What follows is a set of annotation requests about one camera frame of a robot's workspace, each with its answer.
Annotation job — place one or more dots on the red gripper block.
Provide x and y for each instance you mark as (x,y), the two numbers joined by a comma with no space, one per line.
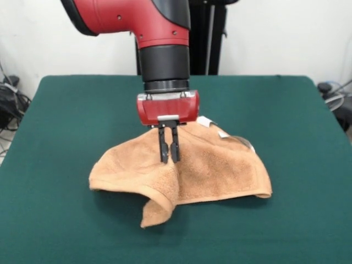
(167,110)

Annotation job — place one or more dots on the tan terry towel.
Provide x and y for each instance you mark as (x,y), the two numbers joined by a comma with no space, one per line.
(214,170)

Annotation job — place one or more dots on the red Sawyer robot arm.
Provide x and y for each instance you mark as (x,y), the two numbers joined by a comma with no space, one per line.
(123,16)

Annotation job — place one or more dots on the dark green table cloth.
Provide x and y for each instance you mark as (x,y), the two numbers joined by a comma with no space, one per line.
(55,137)

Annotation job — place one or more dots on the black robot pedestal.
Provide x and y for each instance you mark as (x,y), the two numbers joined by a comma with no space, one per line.
(209,41)

